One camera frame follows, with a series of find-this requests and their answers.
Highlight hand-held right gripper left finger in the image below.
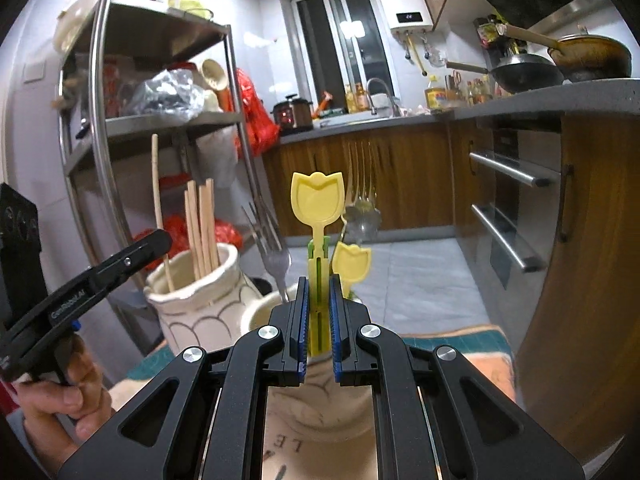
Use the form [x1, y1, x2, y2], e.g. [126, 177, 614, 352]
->
[57, 276, 307, 480]

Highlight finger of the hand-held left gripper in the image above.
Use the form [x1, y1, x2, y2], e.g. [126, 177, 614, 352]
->
[92, 230, 173, 291]

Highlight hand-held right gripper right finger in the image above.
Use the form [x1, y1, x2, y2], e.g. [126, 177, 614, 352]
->
[331, 276, 586, 480]

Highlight wooden chopstick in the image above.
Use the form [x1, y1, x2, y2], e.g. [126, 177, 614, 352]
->
[184, 181, 203, 281]
[198, 185, 211, 278]
[206, 178, 221, 271]
[151, 134, 176, 292]

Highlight silver fork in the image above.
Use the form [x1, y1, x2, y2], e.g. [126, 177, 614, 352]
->
[260, 200, 293, 306]
[241, 202, 276, 261]

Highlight white scalloped ceramic jar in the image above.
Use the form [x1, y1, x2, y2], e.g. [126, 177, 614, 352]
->
[144, 242, 261, 358]

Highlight yellow tulip spoon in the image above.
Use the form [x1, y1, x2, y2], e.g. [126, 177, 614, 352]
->
[291, 171, 345, 357]
[331, 241, 373, 301]

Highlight person's left hand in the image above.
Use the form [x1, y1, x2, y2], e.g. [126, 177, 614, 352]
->
[17, 335, 113, 461]

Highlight red crumpled plastic bag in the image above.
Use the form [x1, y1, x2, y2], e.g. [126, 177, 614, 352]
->
[132, 212, 243, 251]

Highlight gold fork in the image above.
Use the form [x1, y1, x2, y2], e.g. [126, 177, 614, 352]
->
[341, 141, 383, 246]

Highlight white plastic bag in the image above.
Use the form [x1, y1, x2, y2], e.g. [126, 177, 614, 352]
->
[197, 125, 241, 188]

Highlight clear plastic bag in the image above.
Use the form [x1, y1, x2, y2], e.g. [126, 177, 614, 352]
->
[125, 69, 206, 121]

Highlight red patterned packet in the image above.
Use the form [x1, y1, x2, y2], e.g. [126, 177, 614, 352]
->
[102, 57, 133, 116]

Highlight wooden kitchen cabinet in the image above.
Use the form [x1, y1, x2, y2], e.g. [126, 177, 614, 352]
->
[262, 77, 640, 461]

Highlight red hanging plastic bag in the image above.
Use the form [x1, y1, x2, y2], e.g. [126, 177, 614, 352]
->
[232, 67, 281, 156]

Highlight beige slotted ladle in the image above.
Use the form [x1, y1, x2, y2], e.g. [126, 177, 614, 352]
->
[201, 58, 232, 111]

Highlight dark rice cooker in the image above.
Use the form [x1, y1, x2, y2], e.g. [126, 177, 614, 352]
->
[271, 94, 315, 135]

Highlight built-in oven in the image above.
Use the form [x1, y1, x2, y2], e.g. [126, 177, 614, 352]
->
[467, 127, 563, 291]

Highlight steel shelf rack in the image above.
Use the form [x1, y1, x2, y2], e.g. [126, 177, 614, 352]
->
[52, 0, 281, 356]

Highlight steel faucet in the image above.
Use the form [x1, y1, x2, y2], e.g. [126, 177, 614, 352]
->
[366, 77, 402, 117]

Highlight yellow drink bottles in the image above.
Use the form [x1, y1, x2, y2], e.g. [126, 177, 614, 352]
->
[344, 82, 368, 113]

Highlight cream bowl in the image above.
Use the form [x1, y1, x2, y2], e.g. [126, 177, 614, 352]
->
[53, 0, 98, 53]

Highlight yellow oil bottle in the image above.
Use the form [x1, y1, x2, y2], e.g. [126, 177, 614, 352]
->
[424, 75, 448, 112]

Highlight green basin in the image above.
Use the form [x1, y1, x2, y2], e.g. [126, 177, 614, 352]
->
[177, 0, 215, 21]

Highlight sliding window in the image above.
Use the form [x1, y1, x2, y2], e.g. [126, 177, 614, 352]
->
[290, 0, 396, 116]

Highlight row of condiment bottles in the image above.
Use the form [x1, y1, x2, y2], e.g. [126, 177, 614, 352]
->
[447, 72, 501, 108]

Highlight black wok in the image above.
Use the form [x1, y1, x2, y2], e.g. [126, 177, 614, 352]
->
[445, 54, 566, 93]

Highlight colourful hanging packets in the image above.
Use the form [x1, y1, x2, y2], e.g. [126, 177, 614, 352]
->
[475, 17, 508, 46]

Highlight brown frying pan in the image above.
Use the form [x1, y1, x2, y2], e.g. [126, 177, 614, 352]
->
[502, 22, 633, 82]

